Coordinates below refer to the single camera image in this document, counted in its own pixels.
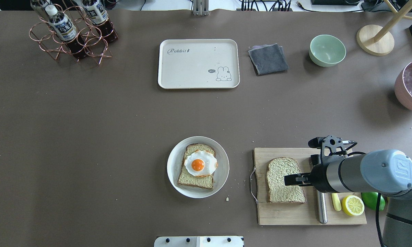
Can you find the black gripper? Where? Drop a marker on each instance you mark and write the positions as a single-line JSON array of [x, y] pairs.
[[317, 178]]

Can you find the green lime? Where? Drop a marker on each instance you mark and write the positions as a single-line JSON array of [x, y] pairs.
[[370, 200]]

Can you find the halved lemon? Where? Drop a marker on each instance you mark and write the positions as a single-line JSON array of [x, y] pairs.
[[353, 205]]

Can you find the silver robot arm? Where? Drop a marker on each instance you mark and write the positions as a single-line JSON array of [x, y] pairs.
[[388, 172]]

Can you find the wooden mug tree stand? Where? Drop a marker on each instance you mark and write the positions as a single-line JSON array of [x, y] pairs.
[[377, 40]]

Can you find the mint green bowl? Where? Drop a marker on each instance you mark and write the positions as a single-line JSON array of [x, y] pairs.
[[326, 50]]

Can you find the tea bottle white cap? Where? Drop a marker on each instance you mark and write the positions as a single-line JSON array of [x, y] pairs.
[[66, 31]]

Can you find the cream rabbit tray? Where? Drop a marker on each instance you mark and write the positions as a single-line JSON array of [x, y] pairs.
[[198, 64]]

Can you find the steel muddler black tip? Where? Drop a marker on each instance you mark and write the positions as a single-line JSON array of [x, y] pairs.
[[322, 212]]

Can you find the white round plate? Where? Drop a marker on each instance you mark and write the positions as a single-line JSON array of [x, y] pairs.
[[174, 167]]

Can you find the bread slice under egg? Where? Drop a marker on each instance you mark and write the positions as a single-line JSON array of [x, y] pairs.
[[186, 179]]

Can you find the grey folded cloth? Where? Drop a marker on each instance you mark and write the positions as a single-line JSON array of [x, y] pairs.
[[268, 58]]

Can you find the pink bowl of ice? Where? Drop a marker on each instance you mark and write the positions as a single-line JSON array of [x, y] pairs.
[[403, 87]]

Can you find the copper wire bottle rack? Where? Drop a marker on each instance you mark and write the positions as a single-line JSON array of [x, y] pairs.
[[82, 30]]

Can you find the wooden cutting board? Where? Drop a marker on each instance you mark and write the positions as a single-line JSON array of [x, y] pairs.
[[283, 213]]

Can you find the yellow plastic knife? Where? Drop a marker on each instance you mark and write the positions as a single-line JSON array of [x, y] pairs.
[[337, 205]]

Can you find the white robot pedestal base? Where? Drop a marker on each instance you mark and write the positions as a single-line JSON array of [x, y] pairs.
[[199, 241]]

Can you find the fried egg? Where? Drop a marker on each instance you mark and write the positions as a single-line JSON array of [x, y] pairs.
[[201, 163]]

